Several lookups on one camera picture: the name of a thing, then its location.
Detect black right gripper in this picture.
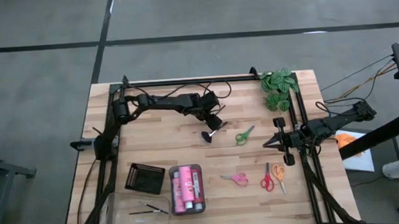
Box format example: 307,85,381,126
260,115,306,168

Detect black fan brush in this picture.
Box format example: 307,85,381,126
199,121,230,144

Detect green scissors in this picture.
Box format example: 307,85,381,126
233,125,257,146

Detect pink scissors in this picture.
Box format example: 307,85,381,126
219,171,249,189

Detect pink paint bottle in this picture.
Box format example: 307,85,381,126
178,165,196,210
170,171,188,214

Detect red paint bottle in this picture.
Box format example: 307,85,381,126
188,169,206,211

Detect thin makeup pencils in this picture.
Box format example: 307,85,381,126
138,199,170,216

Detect orange scissors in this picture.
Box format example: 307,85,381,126
271,163,288,195

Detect red scissors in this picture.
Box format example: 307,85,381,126
259,162,275,193

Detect green potted plant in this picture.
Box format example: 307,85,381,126
258,67,301,114

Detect orange object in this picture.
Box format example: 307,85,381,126
335,132,362,158

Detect white paper sheet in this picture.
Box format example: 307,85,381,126
334,127,376,175

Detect black mesh basket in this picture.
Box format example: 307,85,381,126
122,161,168,197

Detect black slanted beam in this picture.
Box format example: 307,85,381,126
337,112,399,160

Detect grey translucent plastic bin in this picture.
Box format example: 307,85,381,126
168,162,207,217

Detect white paper towel roll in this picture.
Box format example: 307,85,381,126
382,157,399,180

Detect grey metal cart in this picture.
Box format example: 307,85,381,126
0,145,40,224

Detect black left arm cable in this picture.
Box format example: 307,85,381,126
124,78,233,105

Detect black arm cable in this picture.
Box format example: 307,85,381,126
124,78,233,105
314,96,369,119

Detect black aluminium table frame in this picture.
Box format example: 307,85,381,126
58,60,362,224

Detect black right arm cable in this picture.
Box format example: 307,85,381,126
314,96,369,119

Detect black floor cable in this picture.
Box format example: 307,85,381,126
317,53,398,92

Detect yellow floor cable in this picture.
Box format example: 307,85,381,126
321,63,399,102

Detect black side bracket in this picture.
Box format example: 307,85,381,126
69,139,94,152

